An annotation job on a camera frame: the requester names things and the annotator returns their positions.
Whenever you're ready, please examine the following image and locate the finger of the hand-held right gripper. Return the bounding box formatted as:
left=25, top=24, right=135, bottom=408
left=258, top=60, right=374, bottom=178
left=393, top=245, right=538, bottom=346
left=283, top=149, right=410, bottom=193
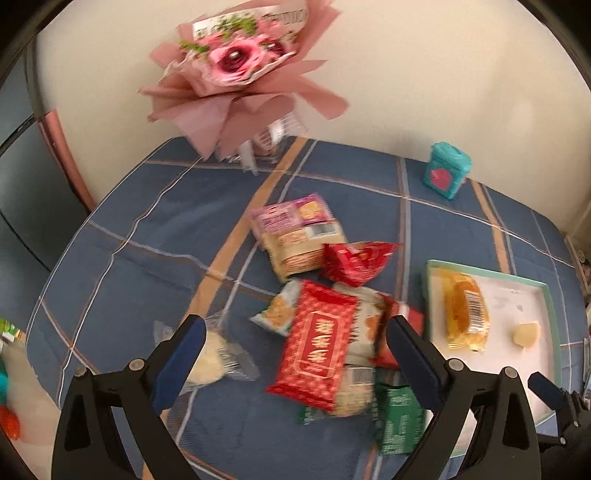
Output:
left=527, top=373, right=578, bottom=430

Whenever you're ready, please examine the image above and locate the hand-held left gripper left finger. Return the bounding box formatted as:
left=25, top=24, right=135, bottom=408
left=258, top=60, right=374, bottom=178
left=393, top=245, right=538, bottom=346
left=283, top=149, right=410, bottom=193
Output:
left=52, top=314, right=207, bottom=480

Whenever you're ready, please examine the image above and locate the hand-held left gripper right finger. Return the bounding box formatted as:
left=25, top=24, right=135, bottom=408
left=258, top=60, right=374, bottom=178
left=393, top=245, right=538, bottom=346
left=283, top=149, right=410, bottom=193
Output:
left=387, top=315, right=542, bottom=480

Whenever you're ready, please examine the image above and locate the clear white bun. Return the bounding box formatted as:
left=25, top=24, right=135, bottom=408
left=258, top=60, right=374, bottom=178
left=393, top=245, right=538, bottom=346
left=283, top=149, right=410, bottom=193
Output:
left=154, top=314, right=259, bottom=398

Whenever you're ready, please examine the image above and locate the dark red snack packet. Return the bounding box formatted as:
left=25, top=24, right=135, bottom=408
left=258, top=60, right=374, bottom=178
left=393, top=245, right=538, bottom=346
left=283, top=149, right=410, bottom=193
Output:
left=379, top=298, right=426, bottom=370

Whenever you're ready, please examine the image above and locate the dark green snack packet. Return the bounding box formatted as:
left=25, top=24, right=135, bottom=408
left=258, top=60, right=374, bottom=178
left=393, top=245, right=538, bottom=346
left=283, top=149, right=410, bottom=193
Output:
left=373, top=382, right=426, bottom=456

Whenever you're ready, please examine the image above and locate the white packet with black calligraphy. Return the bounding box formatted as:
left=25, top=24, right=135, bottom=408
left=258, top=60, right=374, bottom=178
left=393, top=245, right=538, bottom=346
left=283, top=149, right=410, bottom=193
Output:
left=330, top=282, right=389, bottom=418

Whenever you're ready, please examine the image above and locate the red packet with gold label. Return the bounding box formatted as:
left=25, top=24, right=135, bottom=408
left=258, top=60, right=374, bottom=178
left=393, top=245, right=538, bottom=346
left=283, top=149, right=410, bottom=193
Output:
left=267, top=279, right=358, bottom=411

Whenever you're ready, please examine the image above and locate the white tray with teal rim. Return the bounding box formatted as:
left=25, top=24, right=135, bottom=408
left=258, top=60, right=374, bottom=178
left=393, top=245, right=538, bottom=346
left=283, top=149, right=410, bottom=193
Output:
left=422, top=259, right=561, bottom=457

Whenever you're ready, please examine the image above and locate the green white snack packet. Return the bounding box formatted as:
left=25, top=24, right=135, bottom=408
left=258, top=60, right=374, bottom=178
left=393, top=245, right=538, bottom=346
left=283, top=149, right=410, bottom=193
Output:
left=249, top=279, right=301, bottom=337

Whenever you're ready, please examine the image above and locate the red floral snack packet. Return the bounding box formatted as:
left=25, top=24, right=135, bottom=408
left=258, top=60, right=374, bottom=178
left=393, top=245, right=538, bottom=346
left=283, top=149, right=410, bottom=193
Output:
left=321, top=241, right=402, bottom=288

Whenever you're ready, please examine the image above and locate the beige cracker packet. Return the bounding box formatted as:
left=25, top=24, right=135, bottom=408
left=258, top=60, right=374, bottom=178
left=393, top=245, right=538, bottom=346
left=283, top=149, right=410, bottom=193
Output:
left=261, top=222, right=347, bottom=282

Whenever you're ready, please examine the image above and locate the purple pink snack packet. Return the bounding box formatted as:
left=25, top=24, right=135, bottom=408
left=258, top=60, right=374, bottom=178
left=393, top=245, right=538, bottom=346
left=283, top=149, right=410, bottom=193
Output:
left=249, top=194, right=334, bottom=237

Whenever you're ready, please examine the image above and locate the pale jelly cup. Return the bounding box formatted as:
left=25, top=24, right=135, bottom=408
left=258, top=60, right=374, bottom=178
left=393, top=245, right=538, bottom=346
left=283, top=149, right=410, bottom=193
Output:
left=512, top=320, right=542, bottom=347

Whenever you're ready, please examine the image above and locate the yellow cake packet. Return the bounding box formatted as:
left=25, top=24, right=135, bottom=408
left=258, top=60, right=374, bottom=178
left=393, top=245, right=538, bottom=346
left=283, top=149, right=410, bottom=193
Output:
left=443, top=270, right=490, bottom=354

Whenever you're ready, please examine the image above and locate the blue plaid tablecloth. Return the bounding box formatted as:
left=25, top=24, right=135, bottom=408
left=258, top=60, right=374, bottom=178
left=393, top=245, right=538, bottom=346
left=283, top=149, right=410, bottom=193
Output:
left=25, top=136, right=591, bottom=480

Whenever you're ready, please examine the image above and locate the green box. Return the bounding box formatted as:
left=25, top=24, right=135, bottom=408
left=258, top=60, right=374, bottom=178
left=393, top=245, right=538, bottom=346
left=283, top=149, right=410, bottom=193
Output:
left=0, top=318, right=26, bottom=344

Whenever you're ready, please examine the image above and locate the teal tin with pink heart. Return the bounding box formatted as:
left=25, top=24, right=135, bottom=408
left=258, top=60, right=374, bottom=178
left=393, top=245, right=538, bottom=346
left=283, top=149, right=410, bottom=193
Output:
left=422, top=142, right=472, bottom=200

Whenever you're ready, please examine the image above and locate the dark grey cabinet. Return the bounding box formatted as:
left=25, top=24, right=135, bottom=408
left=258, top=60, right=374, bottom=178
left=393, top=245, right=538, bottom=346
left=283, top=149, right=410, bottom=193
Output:
left=0, top=46, right=93, bottom=278

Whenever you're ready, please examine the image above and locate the clear glass vase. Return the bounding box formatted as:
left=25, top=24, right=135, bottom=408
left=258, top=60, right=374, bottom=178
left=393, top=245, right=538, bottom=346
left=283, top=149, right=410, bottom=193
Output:
left=228, top=111, right=308, bottom=174

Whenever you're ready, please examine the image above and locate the pink board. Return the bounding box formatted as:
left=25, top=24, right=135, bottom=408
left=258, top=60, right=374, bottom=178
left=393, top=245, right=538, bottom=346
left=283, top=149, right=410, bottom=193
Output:
left=39, top=108, right=95, bottom=213

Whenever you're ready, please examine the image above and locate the pink rose bouquet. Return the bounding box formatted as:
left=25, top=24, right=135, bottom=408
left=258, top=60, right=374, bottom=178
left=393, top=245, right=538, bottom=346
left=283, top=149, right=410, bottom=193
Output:
left=139, top=0, right=349, bottom=160

